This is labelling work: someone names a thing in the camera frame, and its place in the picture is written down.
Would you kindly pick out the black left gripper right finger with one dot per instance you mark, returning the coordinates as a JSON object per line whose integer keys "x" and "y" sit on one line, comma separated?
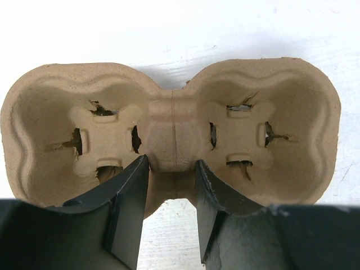
{"x": 237, "y": 233}

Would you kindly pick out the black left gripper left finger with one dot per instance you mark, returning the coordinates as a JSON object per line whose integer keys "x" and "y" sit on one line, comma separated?
{"x": 100, "y": 229}

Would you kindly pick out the brown cardboard cup carrier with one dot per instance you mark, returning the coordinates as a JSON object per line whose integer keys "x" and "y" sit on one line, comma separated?
{"x": 268, "y": 128}

